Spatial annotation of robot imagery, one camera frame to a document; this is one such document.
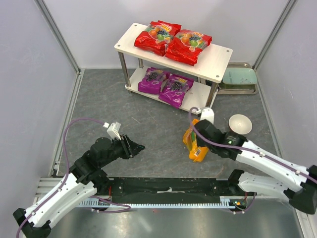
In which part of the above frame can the purple grape candy bag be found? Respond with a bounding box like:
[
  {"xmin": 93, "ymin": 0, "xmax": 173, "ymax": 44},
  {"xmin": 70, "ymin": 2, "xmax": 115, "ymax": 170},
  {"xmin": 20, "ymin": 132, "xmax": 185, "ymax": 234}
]
[
  {"xmin": 158, "ymin": 74, "xmax": 194, "ymax": 108},
  {"xmin": 138, "ymin": 67, "xmax": 170, "ymax": 95}
]

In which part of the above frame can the white two-tier wooden shelf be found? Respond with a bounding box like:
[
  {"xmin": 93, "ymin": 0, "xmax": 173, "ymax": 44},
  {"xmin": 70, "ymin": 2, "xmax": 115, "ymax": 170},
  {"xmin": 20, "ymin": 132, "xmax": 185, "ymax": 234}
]
[{"xmin": 114, "ymin": 23, "xmax": 232, "ymax": 111}]

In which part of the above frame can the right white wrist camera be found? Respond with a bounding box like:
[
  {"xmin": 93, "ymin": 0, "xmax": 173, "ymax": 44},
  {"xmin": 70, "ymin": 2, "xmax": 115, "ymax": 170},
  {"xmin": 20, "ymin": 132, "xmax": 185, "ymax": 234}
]
[{"xmin": 195, "ymin": 107, "xmax": 214, "ymax": 124}]

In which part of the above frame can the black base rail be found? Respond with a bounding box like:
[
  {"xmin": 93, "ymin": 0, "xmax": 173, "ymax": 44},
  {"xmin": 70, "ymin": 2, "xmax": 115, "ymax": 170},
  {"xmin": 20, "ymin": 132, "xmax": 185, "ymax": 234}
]
[{"xmin": 97, "ymin": 177, "xmax": 254, "ymax": 197}]

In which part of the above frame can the white slotted cable duct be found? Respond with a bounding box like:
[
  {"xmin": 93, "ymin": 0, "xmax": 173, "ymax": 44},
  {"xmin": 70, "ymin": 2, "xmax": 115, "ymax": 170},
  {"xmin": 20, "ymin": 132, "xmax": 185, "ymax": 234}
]
[{"xmin": 77, "ymin": 193, "xmax": 247, "ymax": 209}]

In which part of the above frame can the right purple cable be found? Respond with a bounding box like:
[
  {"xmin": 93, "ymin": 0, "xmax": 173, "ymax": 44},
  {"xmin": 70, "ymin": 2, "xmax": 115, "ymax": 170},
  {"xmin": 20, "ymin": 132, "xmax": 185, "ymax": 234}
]
[{"xmin": 188, "ymin": 107, "xmax": 317, "ymax": 214}]

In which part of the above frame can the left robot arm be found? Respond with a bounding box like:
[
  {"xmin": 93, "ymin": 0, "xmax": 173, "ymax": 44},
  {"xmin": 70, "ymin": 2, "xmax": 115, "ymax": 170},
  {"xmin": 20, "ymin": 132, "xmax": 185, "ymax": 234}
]
[{"xmin": 13, "ymin": 134, "xmax": 145, "ymax": 238}]

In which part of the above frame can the metal tray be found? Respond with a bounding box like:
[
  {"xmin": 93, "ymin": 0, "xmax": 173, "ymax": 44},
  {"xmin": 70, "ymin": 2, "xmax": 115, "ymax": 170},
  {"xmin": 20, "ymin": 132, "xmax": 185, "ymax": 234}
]
[{"xmin": 217, "ymin": 63, "xmax": 258, "ymax": 95}]

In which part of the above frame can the orange mango candy bag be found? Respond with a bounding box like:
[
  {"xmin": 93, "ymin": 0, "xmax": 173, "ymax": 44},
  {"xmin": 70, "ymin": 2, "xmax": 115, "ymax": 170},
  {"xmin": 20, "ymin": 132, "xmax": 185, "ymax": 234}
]
[{"xmin": 183, "ymin": 127, "xmax": 209, "ymax": 162}]

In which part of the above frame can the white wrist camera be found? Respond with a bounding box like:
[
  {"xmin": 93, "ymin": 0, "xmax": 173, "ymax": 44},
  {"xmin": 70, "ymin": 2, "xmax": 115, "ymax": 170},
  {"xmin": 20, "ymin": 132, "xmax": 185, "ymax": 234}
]
[
  {"xmin": 103, "ymin": 122, "xmax": 121, "ymax": 140},
  {"xmin": 195, "ymin": 107, "xmax": 214, "ymax": 124}
]

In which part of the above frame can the white and red bowl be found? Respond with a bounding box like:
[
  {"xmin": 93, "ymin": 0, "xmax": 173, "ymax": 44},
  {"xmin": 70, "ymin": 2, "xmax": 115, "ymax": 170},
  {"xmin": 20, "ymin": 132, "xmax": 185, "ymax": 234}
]
[{"xmin": 228, "ymin": 114, "xmax": 253, "ymax": 135}]

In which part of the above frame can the red fruit candy bag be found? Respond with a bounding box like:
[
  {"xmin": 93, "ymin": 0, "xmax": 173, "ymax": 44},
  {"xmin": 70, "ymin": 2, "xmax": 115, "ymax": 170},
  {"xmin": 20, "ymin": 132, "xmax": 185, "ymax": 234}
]
[
  {"xmin": 165, "ymin": 29, "xmax": 212, "ymax": 66},
  {"xmin": 134, "ymin": 20, "xmax": 182, "ymax": 56}
]

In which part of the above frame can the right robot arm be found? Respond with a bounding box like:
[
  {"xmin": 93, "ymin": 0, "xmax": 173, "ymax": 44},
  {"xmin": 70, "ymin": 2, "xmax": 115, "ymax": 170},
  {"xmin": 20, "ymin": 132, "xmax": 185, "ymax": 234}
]
[{"xmin": 193, "ymin": 119, "xmax": 317, "ymax": 215}]

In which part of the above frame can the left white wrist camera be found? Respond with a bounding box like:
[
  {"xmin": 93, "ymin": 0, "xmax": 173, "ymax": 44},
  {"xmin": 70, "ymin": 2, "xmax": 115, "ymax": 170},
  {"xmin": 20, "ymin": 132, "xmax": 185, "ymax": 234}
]
[{"xmin": 103, "ymin": 122, "xmax": 121, "ymax": 140}]

